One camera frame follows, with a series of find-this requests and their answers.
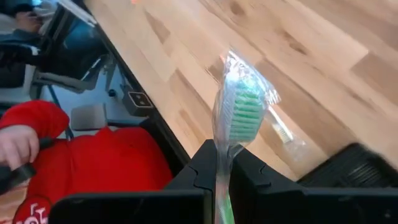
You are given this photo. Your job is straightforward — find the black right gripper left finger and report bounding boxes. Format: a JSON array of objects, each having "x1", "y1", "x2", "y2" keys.
[{"x1": 48, "y1": 139, "x2": 218, "y2": 224}]

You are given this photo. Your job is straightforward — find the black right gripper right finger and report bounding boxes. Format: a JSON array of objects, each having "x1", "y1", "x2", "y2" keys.
[{"x1": 229, "y1": 146, "x2": 398, "y2": 224}]

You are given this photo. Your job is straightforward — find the white orange toothbrush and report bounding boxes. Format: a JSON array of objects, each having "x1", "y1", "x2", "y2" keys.
[{"x1": 267, "y1": 105, "x2": 308, "y2": 153}]

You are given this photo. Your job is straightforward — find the green toothbrush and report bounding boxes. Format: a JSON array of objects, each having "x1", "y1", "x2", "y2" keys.
[{"x1": 212, "y1": 49, "x2": 281, "y2": 224}]

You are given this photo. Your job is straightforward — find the person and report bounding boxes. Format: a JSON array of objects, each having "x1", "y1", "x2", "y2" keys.
[
  {"x1": 0, "y1": 0, "x2": 57, "y2": 40},
  {"x1": 0, "y1": 99, "x2": 174, "y2": 224}
]

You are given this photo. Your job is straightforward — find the grey chair armrest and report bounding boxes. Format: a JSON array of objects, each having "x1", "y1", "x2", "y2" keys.
[{"x1": 70, "y1": 103, "x2": 109, "y2": 131}]

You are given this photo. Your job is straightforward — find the person's hand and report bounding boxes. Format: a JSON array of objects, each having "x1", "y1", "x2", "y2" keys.
[{"x1": 0, "y1": 124, "x2": 40, "y2": 171}]

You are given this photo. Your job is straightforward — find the black office chair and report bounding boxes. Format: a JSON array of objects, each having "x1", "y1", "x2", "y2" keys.
[{"x1": 30, "y1": 2, "x2": 125, "y2": 94}]

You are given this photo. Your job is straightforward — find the black aluminium table frame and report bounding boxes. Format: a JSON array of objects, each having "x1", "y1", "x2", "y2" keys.
[{"x1": 79, "y1": 0, "x2": 192, "y2": 178}]

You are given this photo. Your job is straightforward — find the black leader arm handle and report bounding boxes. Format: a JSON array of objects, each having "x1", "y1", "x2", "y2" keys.
[{"x1": 0, "y1": 136, "x2": 56, "y2": 196}]

